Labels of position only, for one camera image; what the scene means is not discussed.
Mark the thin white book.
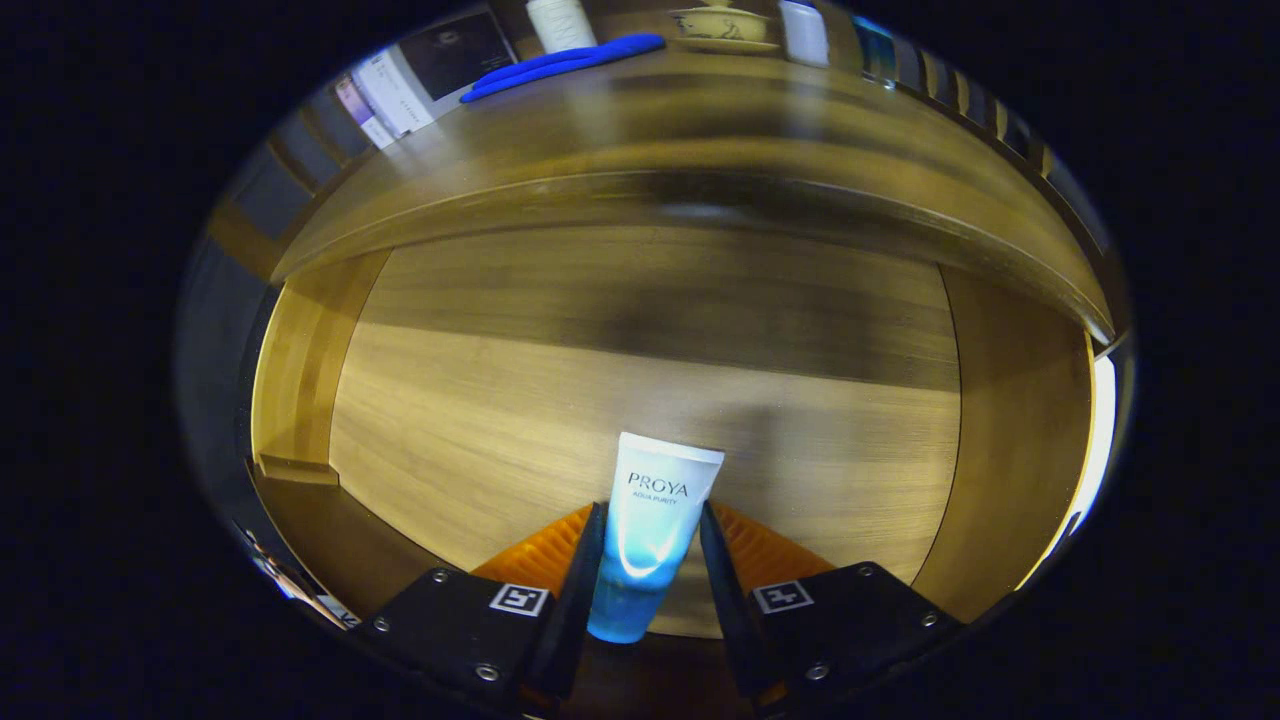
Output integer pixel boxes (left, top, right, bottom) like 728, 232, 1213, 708
342, 68, 401, 143

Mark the blue and white tube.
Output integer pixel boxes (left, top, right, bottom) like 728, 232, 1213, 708
587, 432, 726, 644

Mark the white bottle with dark cap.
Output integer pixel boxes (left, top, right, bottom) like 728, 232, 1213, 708
778, 0, 831, 67

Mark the teal blue bottle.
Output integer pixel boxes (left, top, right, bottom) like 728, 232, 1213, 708
855, 15, 898, 91

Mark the beige lidded tea cup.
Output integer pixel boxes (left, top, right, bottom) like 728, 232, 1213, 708
668, 3, 781, 55

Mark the purple book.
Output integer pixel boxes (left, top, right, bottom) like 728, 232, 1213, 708
330, 80, 379, 151

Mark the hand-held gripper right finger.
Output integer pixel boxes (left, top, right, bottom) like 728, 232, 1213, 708
698, 500, 966, 716

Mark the blue folded cloth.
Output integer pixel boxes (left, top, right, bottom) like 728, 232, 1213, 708
460, 33, 667, 104

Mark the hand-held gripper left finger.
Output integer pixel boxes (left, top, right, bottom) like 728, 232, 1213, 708
355, 500, 609, 716

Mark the wooden countertop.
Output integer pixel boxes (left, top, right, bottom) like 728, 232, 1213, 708
270, 35, 1116, 341

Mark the white pump bottle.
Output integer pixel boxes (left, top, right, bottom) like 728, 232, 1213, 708
525, 0, 598, 54

